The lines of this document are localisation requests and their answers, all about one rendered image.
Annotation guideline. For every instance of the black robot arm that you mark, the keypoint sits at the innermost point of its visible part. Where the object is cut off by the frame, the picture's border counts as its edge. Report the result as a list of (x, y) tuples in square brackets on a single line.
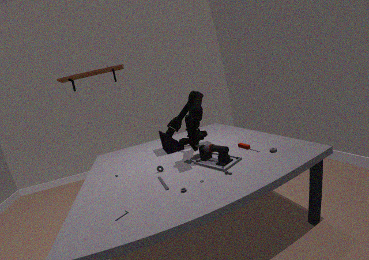
[(192, 119)]

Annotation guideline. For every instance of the red-handled screwdriver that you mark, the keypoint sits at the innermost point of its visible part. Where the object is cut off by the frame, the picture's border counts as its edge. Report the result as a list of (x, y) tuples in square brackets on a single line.
[(246, 146)]

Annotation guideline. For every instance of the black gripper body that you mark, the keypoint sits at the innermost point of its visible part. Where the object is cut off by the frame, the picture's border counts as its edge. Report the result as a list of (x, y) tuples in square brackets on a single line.
[(185, 141)]

